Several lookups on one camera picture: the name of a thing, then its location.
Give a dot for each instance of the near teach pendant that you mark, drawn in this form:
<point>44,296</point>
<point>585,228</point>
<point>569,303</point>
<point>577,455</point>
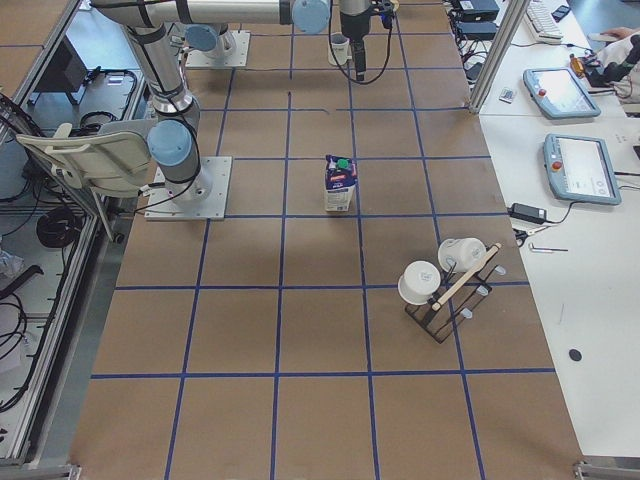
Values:
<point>579,169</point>

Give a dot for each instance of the person in white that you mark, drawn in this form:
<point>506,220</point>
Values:
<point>627,89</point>

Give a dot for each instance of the white keyboard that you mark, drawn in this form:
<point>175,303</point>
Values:
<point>541,23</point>

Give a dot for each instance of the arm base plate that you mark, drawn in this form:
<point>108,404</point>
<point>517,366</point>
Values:
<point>231,51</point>
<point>206,198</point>

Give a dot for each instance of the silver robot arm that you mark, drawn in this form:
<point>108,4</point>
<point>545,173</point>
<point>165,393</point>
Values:
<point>207,37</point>
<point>172,142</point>

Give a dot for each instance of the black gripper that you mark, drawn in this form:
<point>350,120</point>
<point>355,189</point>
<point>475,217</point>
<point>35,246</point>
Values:
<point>353,27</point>

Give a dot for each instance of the black power adapter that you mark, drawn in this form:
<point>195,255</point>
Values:
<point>528,213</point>

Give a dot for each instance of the far teach pendant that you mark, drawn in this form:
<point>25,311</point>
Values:
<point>559,93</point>

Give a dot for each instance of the blue white milk carton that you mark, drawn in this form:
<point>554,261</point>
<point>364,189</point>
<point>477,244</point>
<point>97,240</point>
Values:
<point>340,179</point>

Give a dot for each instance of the black wire cup rack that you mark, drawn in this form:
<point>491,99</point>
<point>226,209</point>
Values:
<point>452,303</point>

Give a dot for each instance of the allen key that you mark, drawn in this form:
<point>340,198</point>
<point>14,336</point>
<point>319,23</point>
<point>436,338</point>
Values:
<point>546,250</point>

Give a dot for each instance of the aluminium frame post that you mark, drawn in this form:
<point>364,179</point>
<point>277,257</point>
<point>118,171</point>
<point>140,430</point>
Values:
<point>513,15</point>

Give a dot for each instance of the white cup on rack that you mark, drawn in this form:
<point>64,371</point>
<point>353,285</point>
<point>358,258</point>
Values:
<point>460,255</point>
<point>418,282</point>

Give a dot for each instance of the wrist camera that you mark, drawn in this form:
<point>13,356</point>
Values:
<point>385,10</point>

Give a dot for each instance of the teach pendant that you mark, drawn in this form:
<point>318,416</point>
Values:
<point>579,169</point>
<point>559,93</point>

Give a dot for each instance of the grey office chair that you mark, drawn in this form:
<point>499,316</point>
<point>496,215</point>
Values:
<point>112,163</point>

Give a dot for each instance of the white mug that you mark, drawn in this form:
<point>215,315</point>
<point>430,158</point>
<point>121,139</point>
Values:
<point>338,49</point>

